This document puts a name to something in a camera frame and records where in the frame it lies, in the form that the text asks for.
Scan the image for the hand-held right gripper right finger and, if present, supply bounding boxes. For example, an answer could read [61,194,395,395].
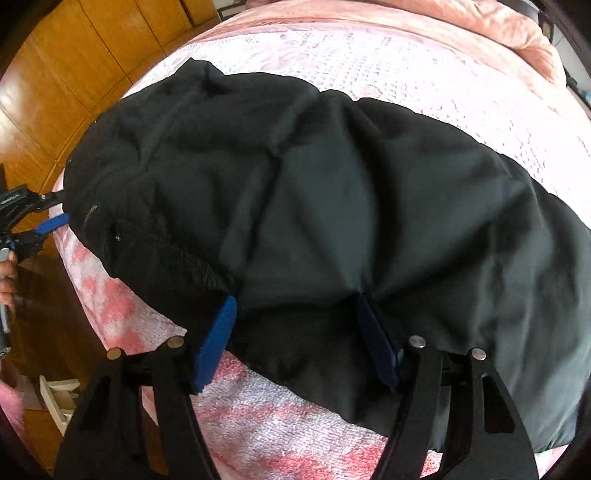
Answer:
[356,293,541,480]

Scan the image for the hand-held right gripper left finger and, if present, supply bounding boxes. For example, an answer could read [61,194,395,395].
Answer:
[54,295,238,480]

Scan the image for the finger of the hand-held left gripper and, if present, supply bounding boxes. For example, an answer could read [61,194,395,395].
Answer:
[7,212,71,252]
[25,190,70,214]

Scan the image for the black pants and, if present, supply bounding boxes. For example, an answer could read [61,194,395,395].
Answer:
[62,59,591,455]

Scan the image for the person's left hand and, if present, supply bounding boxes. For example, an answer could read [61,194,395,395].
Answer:
[0,261,19,306]

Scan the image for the pink patterned blanket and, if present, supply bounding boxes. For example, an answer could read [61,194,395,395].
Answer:
[51,21,591,480]

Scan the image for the wooden wardrobe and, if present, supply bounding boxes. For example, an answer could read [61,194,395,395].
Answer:
[0,0,245,153]

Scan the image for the white stool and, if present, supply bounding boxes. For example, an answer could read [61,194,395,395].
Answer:
[38,375,81,437]

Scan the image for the pink cloth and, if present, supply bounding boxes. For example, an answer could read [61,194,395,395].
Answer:
[0,369,26,430]

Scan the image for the pink quilt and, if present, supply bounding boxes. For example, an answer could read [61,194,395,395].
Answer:
[383,0,561,84]

